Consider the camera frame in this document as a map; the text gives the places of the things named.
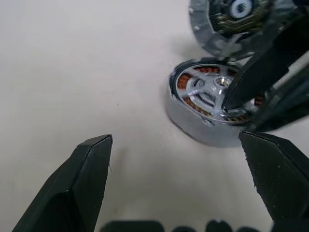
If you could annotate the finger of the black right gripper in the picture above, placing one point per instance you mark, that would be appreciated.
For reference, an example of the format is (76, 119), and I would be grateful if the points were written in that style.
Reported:
(285, 111)
(260, 72)

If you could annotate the silver motor housing part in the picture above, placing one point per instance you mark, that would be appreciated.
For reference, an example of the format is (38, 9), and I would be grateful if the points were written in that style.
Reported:
(202, 30)

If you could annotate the black silver spoked rotor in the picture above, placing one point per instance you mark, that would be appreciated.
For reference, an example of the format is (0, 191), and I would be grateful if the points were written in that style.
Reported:
(194, 90)

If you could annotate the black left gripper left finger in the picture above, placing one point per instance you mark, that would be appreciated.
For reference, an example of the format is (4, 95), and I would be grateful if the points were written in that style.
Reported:
(79, 183)

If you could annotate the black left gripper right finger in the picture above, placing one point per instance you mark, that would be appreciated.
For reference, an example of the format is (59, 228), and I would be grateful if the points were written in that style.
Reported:
(282, 174)

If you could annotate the silver motor stator housing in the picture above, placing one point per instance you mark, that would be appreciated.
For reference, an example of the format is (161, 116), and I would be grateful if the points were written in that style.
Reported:
(193, 131)

